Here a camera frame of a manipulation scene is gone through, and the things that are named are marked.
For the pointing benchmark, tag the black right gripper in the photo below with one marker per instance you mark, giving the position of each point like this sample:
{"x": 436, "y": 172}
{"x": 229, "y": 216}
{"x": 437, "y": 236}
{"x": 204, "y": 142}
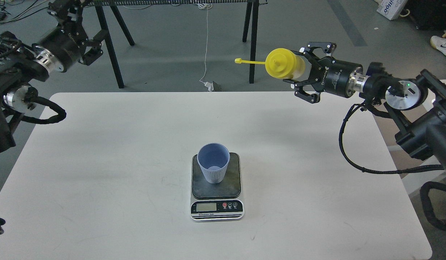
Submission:
{"x": 335, "y": 77}

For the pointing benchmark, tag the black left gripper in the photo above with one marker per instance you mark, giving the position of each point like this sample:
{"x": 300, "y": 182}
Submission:
{"x": 61, "y": 47}

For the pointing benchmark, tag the yellow squeeze bottle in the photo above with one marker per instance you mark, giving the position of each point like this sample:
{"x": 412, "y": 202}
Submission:
{"x": 280, "y": 63}

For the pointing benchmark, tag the blue plastic cup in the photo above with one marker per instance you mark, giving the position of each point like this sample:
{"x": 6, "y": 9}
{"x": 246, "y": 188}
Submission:
{"x": 213, "y": 159}

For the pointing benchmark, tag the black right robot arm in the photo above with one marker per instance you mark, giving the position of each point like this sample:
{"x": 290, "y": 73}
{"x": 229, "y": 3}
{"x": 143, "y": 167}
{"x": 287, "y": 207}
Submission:
{"x": 417, "y": 105}

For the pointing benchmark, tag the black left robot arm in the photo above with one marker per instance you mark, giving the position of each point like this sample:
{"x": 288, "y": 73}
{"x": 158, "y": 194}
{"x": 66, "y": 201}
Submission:
{"x": 19, "y": 100}

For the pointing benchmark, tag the digital kitchen scale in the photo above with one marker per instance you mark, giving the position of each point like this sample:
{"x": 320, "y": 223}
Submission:
{"x": 217, "y": 202}

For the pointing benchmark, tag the black trestle table background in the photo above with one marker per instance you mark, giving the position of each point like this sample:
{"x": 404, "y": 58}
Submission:
{"x": 179, "y": 42}

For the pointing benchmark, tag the white printed bag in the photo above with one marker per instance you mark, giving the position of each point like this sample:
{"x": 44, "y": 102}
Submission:
{"x": 392, "y": 9}

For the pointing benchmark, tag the power adapter on floor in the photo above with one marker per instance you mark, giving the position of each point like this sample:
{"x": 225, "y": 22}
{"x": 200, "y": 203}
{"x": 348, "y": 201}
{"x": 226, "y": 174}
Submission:
{"x": 213, "y": 86}

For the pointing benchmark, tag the white sneaker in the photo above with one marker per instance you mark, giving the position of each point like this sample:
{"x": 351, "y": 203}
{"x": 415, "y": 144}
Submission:
{"x": 438, "y": 43}

